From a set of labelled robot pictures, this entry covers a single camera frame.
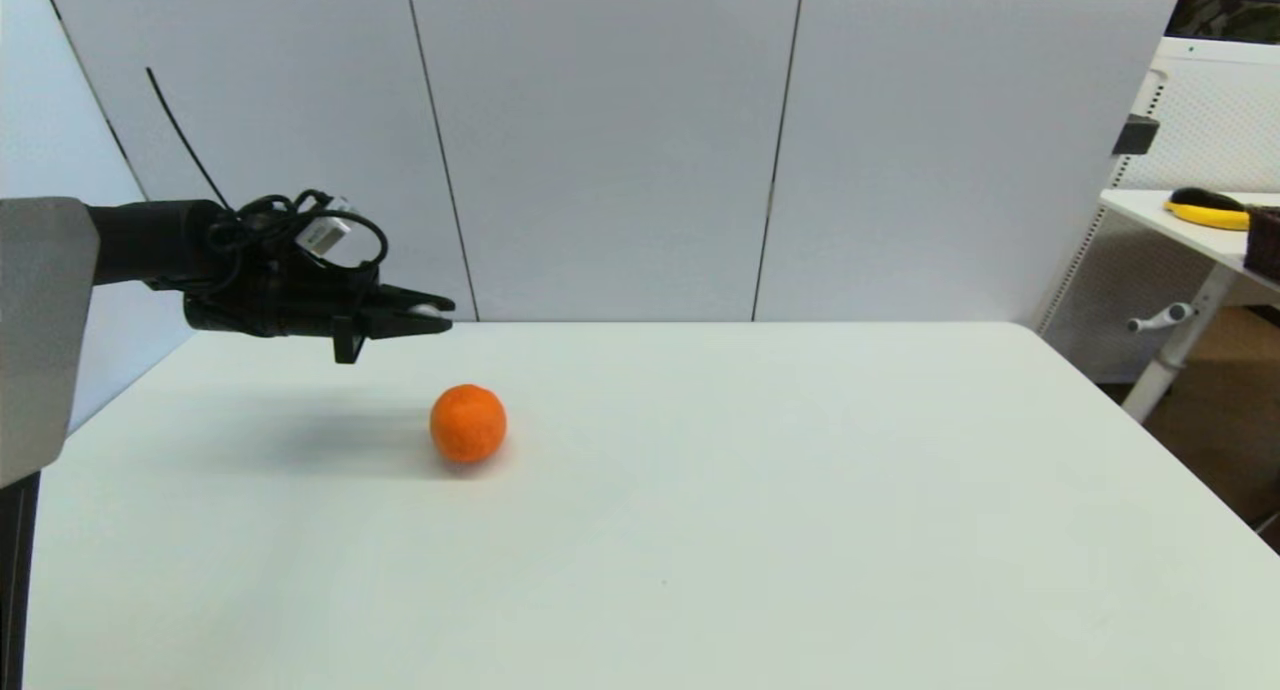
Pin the yellow and black object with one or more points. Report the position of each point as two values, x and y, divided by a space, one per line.
1208 215

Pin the dark brown box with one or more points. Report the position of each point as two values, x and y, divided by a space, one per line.
1264 245

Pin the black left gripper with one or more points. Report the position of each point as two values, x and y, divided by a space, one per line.
270 305

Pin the white side table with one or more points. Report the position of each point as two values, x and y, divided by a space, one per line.
1160 215

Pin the grey silver coffee capsule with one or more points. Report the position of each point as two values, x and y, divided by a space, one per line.
425 311

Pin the white pegboard panel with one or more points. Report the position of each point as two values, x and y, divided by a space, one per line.
1215 120

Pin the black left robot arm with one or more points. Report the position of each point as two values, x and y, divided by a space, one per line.
40 320

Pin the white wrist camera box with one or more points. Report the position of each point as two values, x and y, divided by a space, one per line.
322 232

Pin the black clamp on panel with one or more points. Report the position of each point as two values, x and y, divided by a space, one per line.
1134 136

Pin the dark monitor screen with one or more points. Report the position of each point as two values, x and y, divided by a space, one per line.
1230 10

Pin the orange fruit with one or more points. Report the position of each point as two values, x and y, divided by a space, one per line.
468 423

